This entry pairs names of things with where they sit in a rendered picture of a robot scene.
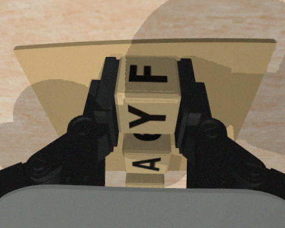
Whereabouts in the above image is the tan letter block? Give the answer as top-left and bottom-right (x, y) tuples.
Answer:
(114, 56), (181, 134)
(125, 173), (165, 188)
(122, 133), (172, 174)

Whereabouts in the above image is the tan square mat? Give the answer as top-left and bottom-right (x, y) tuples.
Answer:
(13, 38), (277, 141)

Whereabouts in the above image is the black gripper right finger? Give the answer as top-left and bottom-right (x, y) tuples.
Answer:
(174, 58), (285, 200)

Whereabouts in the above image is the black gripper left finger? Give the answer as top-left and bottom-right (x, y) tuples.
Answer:
(0, 57), (120, 198)

